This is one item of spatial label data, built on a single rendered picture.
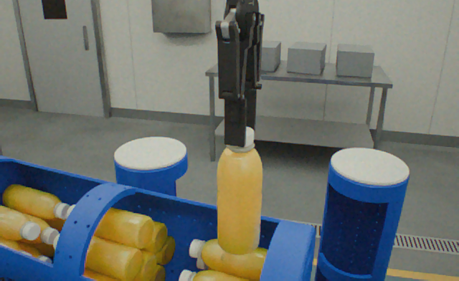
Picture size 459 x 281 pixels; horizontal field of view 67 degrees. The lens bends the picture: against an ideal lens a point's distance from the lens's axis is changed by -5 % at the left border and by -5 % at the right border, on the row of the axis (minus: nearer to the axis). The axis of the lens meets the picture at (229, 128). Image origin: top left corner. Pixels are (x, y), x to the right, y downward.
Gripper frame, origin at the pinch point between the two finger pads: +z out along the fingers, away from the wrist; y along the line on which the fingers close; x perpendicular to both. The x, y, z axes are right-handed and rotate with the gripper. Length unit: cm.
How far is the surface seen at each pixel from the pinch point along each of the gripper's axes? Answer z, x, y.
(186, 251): 44, 19, 17
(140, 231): 30.0, 22.7, 4.3
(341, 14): 10, 10, 348
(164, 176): 48, 46, 53
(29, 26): 32, 389, 298
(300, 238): 23.1, -9.5, 5.6
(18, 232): 35, 53, -2
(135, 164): 43, 57, 50
